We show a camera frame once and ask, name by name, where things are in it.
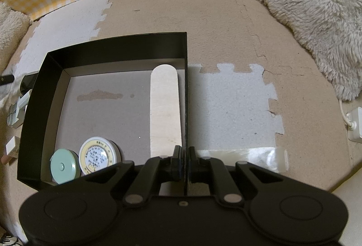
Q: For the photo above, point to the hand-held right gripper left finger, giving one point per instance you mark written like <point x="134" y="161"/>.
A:
<point x="176" y="164"/>

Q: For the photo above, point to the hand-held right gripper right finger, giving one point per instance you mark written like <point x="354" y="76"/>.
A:
<point x="193" y="164"/>

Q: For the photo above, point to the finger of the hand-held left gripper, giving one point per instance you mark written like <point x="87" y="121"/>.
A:
<point x="7" y="79"/>

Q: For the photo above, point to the black oval case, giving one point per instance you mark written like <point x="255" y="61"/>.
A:
<point x="28" y="83"/>

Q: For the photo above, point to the white clamp tool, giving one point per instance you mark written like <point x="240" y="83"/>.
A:
<point x="18" y="113"/>

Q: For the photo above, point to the wooden stick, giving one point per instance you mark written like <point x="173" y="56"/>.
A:
<point x="165" y="110"/>

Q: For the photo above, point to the white eraser block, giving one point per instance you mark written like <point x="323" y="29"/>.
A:
<point x="12" y="147"/>

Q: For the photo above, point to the yellow round tape measure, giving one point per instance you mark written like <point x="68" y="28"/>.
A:
<point x="97" y="155"/>

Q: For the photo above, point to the green round tape measure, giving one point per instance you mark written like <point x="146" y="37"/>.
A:
<point x="63" y="166"/>

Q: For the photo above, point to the black cardboard box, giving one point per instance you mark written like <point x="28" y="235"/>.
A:
<point x="113" y="47"/>

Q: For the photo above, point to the fluffy white pillow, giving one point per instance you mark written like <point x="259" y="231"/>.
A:
<point x="11" y="28"/>
<point x="311" y="8"/>

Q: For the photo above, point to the clear tape strip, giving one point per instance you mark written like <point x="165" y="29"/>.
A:
<point x="254" y="156"/>

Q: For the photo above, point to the tan and white foam mat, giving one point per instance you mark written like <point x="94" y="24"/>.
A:
<point x="226" y="36"/>

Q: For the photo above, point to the white power strip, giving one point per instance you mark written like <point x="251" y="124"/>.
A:
<point x="355" y="124"/>

